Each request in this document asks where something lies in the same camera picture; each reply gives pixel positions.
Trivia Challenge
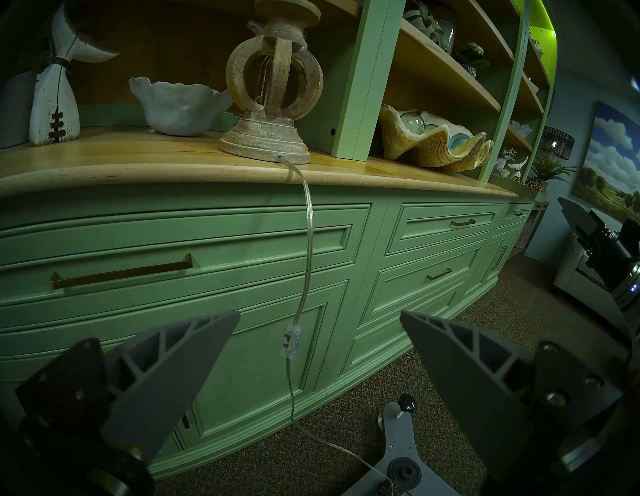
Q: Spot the black perforated lampshade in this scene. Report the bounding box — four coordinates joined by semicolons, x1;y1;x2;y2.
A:
541;126;576;161

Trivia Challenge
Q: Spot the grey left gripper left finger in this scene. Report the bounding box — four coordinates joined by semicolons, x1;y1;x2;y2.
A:
14;310;242;466

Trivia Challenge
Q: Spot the bowl of shells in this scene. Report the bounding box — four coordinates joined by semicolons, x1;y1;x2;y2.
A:
129;76;235;137

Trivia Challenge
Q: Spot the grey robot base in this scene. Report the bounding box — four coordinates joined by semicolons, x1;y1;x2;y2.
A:
345;394;491;496

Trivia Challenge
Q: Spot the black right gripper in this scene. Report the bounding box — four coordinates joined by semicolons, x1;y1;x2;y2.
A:
556;196;640;287

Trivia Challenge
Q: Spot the white whale tail figurine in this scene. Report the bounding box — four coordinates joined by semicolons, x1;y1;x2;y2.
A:
29;2;121;147

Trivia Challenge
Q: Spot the potted fern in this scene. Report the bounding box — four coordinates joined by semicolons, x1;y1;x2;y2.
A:
525;152;578;193

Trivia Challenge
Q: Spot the green cabinet with wooden shelves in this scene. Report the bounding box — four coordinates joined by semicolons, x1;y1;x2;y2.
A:
0;0;558;481

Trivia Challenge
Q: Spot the giant clam shell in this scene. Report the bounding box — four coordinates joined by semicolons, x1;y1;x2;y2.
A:
378;104;495;173

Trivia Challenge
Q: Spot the grey air plant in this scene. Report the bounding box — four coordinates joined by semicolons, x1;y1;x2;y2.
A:
404;0;448;48

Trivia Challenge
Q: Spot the pale green ceramic vase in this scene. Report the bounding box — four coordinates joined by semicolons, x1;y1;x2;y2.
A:
435;20;457;55

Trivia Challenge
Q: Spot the landscape painting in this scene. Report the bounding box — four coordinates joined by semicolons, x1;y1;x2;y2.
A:
572;100;640;223

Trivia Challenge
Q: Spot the clear lamp cable with switch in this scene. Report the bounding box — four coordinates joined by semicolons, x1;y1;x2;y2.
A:
277;156;401;496

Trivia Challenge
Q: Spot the yellow green glass ball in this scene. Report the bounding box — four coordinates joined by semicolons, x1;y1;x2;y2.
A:
422;114;453;137

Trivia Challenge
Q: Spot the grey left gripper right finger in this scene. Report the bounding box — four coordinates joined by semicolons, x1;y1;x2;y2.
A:
399;311;624;479

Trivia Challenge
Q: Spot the small plant in glass pot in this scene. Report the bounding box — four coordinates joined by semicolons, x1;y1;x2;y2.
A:
457;42;491;78

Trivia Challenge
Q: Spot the carved wooden table lamp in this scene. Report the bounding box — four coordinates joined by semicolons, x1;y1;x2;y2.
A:
218;0;325;165

